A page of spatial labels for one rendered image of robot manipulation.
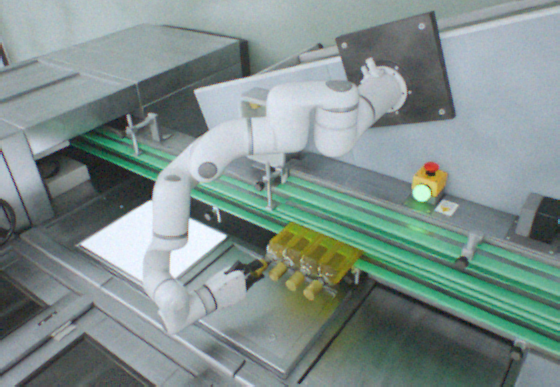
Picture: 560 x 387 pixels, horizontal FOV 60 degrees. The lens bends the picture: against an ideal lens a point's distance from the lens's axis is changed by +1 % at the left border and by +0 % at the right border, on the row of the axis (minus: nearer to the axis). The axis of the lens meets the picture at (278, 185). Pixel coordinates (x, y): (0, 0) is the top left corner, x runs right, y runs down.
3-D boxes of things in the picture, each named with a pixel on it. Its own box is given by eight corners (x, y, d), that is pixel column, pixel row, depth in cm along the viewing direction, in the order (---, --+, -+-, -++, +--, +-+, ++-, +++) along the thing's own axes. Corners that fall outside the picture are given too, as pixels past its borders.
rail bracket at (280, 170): (280, 196, 158) (256, 215, 150) (277, 151, 149) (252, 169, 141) (287, 199, 157) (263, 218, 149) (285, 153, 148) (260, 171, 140)
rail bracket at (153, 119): (167, 135, 199) (122, 159, 184) (159, 97, 190) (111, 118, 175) (175, 138, 196) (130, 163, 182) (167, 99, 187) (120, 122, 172)
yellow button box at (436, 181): (421, 184, 140) (410, 197, 135) (424, 162, 136) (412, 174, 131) (445, 192, 136) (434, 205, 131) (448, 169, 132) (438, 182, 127)
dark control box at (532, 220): (523, 216, 125) (514, 233, 120) (530, 190, 121) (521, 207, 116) (559, 227, 121) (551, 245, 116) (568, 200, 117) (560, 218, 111)
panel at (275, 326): (151, 203, 193) (76, 250, 170) (149, 197, 191) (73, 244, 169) (351, 297, 146) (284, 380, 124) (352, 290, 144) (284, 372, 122)
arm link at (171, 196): (222, 238, 112) (221, 213, 126) (228, 149, 106) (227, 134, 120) (149, 235, 110) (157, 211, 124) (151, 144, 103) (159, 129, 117)
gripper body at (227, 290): (214, 321, 128) (249, 300, 134) (210, 293, 123) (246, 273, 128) (200, 305, 133) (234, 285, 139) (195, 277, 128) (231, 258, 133)
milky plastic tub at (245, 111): (258, 146, 173) (242, 156, 167) (253, 86, 161) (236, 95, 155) (299, 159, 164) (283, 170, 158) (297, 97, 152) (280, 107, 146)
